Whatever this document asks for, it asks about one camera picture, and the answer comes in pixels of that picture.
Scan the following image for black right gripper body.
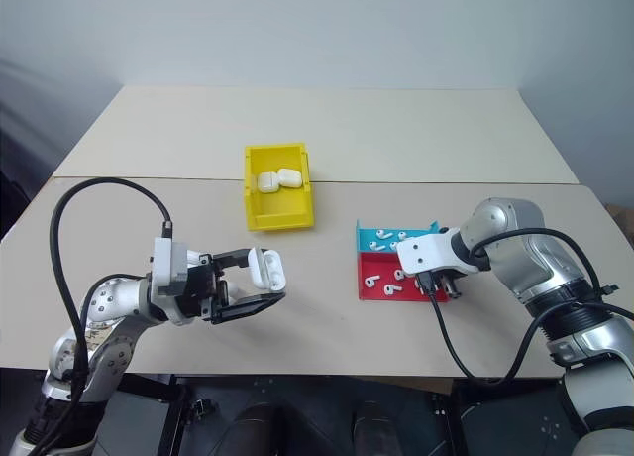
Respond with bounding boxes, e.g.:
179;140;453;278
431;269;467;291

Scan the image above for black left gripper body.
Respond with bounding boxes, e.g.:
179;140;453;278
170;256;231;327

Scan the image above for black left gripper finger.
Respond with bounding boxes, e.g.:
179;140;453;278
212;247;256;274
209;291;288;326

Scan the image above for yellow plastic bin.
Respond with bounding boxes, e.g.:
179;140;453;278
243;141;317;232

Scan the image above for red plastic tray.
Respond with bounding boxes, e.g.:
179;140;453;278
355;250;456;304

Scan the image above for blue plastic tray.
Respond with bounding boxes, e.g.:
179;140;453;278
355;218;443;255

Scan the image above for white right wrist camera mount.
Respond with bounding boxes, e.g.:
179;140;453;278
395;229;479;280

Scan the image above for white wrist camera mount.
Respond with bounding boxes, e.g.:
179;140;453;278
150;236;190;299
395;229;479;280

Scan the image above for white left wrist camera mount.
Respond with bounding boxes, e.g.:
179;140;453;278
150;236;190;299

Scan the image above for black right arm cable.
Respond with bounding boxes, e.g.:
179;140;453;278
417;227;634;384

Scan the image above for black base frame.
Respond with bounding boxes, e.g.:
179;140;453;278
93;373;583;456

